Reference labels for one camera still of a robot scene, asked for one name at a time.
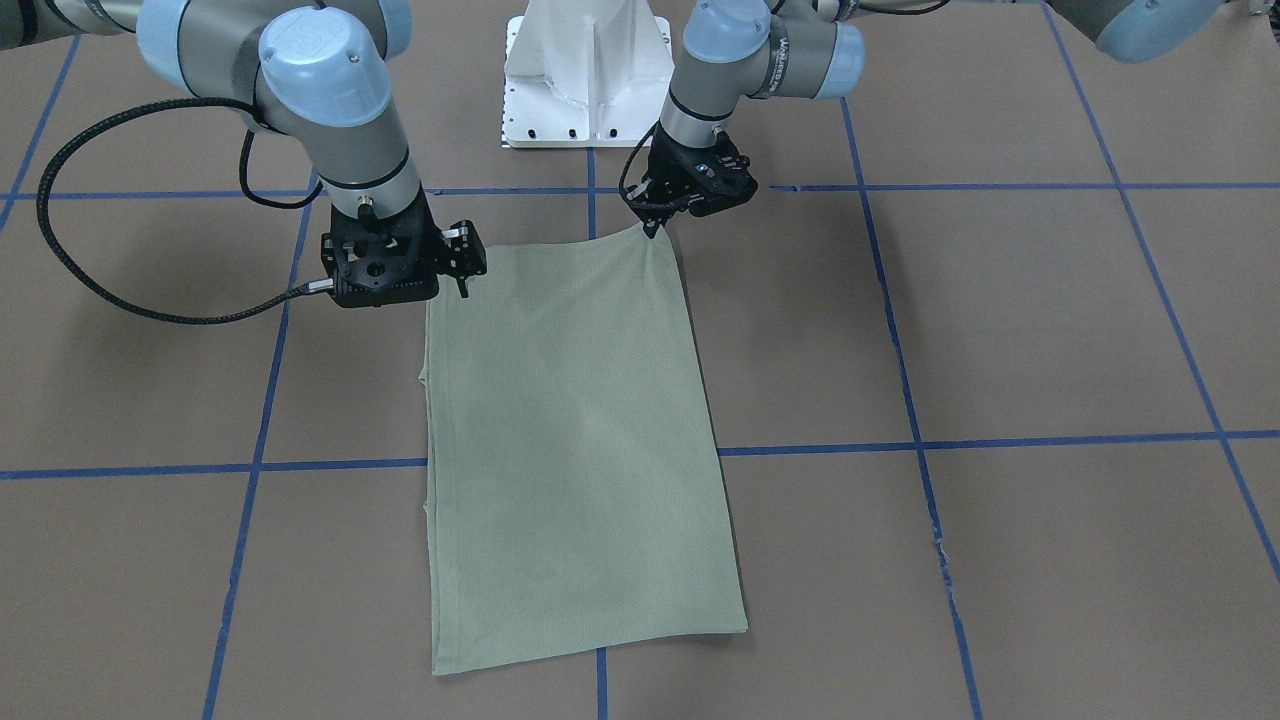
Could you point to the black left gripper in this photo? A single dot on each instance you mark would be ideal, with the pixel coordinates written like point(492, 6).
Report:
point(664, 170)

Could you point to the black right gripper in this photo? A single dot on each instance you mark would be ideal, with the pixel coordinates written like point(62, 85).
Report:
point(461, 256)

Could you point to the olive green long-sleeve shirt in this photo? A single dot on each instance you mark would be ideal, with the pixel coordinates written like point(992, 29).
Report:
point(575, 496)

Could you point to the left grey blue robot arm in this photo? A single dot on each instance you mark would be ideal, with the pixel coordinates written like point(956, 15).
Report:
point(736, 50)

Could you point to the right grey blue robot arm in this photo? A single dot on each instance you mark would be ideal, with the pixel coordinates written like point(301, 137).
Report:
point(315, 71)

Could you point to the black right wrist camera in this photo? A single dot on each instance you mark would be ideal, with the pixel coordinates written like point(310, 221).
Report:
point(379, 272)

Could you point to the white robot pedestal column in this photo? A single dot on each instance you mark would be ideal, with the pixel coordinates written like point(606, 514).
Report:
point(584, 74)

